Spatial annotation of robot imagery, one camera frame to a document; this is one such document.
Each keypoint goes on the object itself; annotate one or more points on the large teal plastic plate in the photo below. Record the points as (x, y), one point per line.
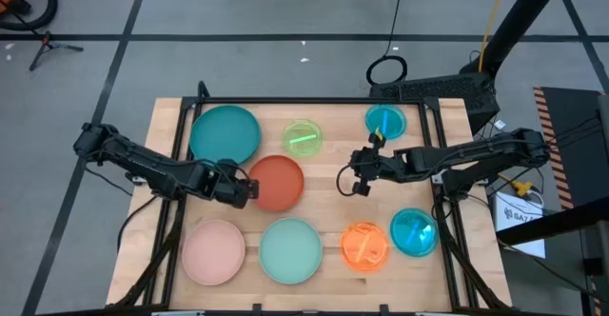
(223, 132)

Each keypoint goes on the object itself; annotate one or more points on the hazard-striped black platform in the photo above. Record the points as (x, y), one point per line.
(578, 116)

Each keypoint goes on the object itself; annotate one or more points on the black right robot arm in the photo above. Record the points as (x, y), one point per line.
(466, 156)

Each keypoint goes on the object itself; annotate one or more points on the black beam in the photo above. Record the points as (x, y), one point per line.
(547, 224)

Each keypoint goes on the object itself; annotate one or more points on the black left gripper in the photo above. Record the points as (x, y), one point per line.
(230, 187)

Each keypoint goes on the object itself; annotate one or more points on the white paper sign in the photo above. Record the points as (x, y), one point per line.
(518, 225)

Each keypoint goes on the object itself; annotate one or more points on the pink plastic plate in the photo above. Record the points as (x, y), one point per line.
(213, 251)

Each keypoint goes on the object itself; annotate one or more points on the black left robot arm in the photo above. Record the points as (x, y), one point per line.
(143, 163)

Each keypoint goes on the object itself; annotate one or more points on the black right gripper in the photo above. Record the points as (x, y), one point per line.
(378, 163)

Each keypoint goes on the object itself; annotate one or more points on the yellow plug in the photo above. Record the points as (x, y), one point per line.
(519, 186)

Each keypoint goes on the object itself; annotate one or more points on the black metal table frame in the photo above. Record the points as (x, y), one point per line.
(309, 101)

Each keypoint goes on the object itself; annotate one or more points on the yellow tag on gripper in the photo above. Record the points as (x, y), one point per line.
(379, 135)

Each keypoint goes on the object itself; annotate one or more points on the translucent orange plate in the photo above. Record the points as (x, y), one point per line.
(365, 246)

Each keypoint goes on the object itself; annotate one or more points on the thick black pole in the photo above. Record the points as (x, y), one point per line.
(518, 21)

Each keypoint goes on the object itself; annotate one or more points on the black perforated box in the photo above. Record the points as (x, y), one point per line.
(428, 90)

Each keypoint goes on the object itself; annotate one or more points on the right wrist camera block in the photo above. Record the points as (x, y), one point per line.
(361, 189)

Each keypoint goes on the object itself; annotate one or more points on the black tripod stand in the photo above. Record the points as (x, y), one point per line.
(46, 48)

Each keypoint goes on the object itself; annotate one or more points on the translucent lime green plate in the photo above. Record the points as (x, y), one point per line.
(302, 138)

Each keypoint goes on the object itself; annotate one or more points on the red-orange plastic plate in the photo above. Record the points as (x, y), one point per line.
(278, 183)

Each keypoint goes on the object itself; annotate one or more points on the translucent blue plate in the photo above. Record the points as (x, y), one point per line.
(390, 118)
(414, 232)

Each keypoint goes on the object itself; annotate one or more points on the mint green plastic plate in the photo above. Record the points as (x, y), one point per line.
(290, 250)

